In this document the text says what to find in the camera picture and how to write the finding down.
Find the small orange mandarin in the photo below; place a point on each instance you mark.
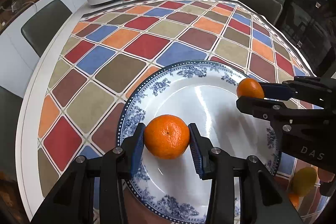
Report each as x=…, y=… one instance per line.
x=249, y=88

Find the colourful checkered tablecloth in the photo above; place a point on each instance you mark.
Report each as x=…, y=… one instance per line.
x=110, y=53

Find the blue white porcelain plate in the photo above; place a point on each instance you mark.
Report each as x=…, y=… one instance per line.
x=203, y=93

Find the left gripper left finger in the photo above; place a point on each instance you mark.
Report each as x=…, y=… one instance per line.
x=71, y=198

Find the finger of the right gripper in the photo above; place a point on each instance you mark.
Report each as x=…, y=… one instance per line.
x=315, y=90
x=267, y=108

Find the orange persimmon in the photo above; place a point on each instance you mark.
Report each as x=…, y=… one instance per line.
x=294, y=199

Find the dark chair right side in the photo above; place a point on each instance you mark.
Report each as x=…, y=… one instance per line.
x=270, y=9

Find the dark chair near left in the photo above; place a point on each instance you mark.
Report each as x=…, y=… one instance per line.
x=10, y=106

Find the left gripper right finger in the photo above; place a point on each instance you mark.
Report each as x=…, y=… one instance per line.
x=261, y=198

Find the medium orange mandarin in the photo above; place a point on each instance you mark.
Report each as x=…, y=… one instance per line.
x=166, y=137

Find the yellow pear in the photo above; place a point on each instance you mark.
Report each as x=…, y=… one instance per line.
x=303, y=181

